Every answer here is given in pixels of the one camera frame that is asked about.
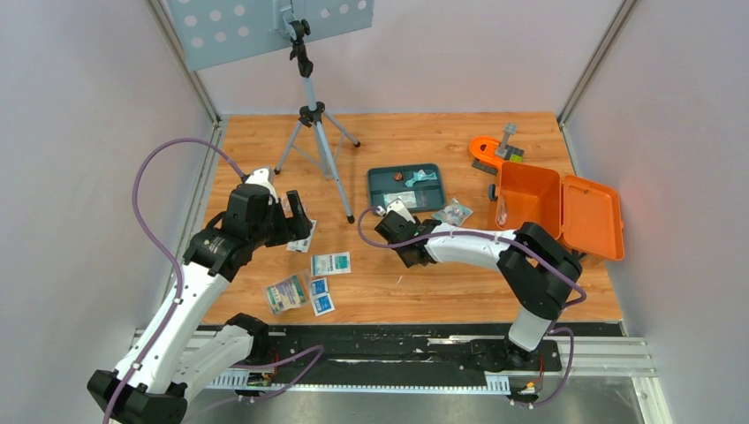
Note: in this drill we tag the perforated grey panel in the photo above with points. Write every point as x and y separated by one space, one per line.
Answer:
220 32

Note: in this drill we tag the clear bag white cotton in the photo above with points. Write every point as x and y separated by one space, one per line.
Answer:
285 204

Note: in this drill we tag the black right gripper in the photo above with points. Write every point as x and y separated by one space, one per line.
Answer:
410 264

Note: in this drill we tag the teal divided tray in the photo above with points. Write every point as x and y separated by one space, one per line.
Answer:
380 181

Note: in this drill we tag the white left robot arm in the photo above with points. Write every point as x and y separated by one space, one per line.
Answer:
155 382

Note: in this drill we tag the clear bag cotton swabs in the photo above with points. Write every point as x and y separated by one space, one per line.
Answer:
502 213

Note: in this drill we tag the blue alcohol pad pair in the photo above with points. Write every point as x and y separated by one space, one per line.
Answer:
322 302

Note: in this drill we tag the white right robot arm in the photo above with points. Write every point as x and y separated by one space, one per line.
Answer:
542 274

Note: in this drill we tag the teal header tape bag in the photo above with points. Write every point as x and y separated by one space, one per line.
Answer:
453 213

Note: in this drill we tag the grey tripod stand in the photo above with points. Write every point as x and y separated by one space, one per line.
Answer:
312 114

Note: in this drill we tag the white teal gauze packet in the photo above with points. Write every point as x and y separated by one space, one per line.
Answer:
331 264

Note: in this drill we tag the clear bag bandage pack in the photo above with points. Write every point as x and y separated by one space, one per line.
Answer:
290 293

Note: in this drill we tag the orange medicine box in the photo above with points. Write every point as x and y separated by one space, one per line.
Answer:
582 214

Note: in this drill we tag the clear bag teal gauze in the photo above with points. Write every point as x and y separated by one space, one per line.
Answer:
412 200

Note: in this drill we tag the orange ring toy stand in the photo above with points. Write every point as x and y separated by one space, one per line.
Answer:
489 153

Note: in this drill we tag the teal sachet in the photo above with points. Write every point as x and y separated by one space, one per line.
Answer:
411 181
422 175

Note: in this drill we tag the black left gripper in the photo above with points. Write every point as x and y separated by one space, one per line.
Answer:
297 228

